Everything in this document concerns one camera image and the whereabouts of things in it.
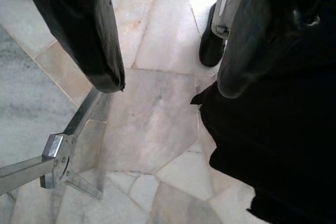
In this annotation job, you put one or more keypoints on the silver metal clothes rack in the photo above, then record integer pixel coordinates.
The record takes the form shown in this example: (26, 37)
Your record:
(26, 165)

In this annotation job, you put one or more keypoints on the black shirt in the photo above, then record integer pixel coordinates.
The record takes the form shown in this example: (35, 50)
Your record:
(275, 142)

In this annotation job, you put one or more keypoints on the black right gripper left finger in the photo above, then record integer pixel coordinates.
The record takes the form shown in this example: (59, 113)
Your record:
(86, 37)

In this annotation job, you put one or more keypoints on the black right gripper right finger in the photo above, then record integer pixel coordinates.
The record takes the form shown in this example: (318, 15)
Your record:
(244, 58)

